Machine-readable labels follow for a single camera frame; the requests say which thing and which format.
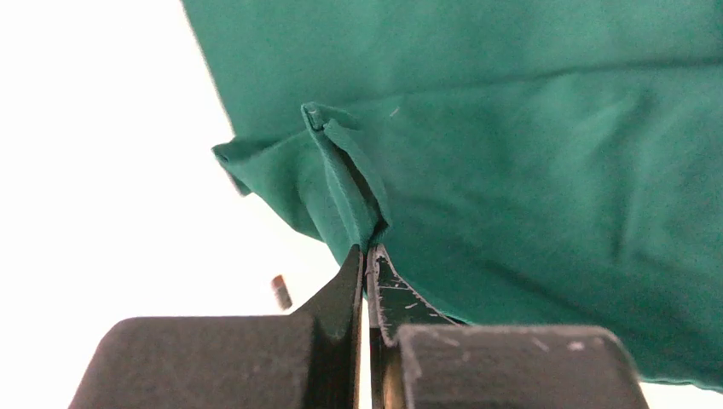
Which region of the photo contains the dark green surgical drape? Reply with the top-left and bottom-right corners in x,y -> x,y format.
184,1 -> 722,391

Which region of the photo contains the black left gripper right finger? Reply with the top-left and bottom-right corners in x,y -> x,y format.
367,245 -> 647,409

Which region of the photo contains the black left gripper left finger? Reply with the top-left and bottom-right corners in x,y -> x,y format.
71,245 -> 365,409

